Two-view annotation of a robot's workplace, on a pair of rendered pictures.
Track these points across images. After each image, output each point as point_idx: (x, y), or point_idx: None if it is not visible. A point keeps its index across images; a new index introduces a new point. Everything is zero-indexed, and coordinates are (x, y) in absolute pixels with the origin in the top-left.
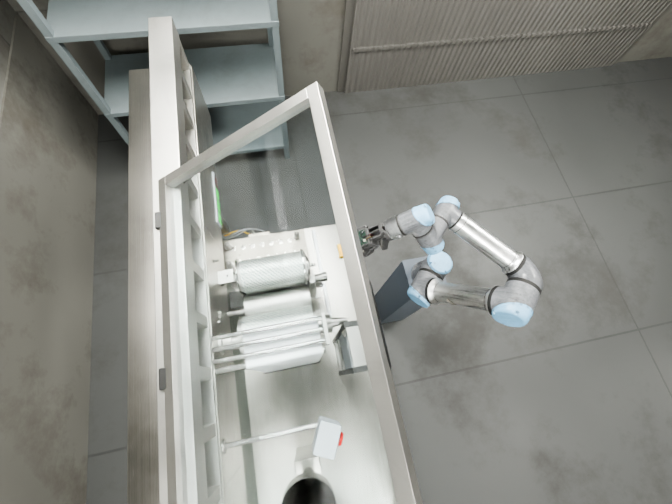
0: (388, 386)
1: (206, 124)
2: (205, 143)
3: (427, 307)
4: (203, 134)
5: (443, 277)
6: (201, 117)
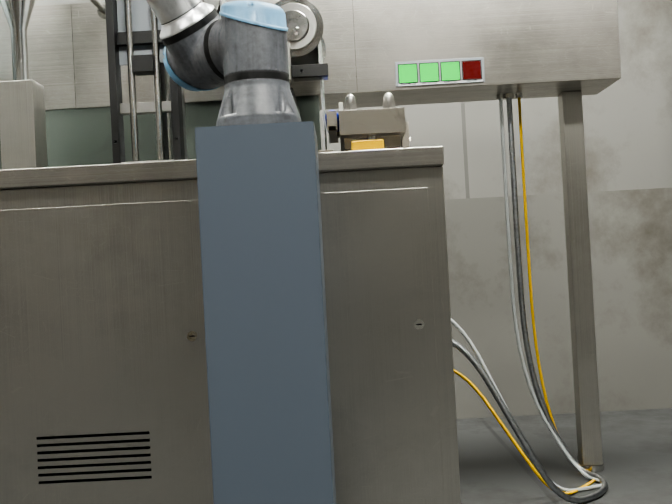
0: None
1: (564, 40)
2: (511, 24)
3: (163, 59)
4: (520, 15)
5: (215, 26)
6: (549, 10)
